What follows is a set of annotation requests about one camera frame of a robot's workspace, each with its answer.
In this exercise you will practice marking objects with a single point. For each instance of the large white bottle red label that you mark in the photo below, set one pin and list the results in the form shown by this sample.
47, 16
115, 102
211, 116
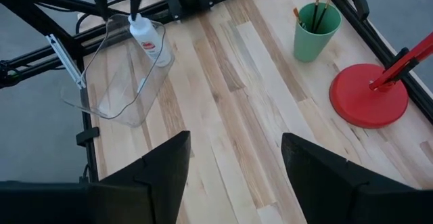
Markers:
149, 38

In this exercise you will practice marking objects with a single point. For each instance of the clear plastic bin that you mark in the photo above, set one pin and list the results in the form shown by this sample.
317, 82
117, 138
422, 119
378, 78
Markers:
118, 92

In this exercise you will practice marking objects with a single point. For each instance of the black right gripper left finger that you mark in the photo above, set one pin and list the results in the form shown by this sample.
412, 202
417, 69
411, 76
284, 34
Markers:
152, 197

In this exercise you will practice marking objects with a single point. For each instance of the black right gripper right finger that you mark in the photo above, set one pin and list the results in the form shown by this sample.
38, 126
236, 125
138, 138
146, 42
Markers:
338, 197

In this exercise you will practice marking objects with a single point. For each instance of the silver metal strip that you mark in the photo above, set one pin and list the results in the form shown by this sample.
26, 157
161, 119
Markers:
64, 60

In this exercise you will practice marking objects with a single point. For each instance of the black frame clamp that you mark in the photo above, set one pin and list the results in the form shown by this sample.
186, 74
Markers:
360, 4

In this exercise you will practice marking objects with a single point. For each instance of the red desk lamp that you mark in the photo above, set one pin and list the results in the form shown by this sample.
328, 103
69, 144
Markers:
365, 99

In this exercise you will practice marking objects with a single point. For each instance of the black frame clip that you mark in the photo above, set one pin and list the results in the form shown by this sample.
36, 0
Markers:
88, 136

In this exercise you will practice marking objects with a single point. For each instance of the green plastic cup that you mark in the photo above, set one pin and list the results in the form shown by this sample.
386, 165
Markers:
311, 44

